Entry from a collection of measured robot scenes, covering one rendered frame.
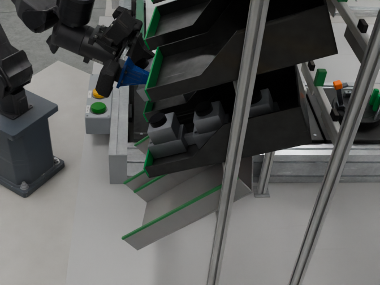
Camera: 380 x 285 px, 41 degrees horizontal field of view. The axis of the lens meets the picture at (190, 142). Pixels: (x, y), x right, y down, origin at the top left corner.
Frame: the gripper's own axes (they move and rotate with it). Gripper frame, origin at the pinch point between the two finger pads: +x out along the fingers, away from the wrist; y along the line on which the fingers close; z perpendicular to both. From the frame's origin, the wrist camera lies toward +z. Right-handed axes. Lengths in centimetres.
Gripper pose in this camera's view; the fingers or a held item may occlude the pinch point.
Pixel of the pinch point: (146, 67)
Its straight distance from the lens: 98.1
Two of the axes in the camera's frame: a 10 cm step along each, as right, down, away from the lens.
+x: 9.2, 3.8, 1.0
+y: 2.0, -6.7, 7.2
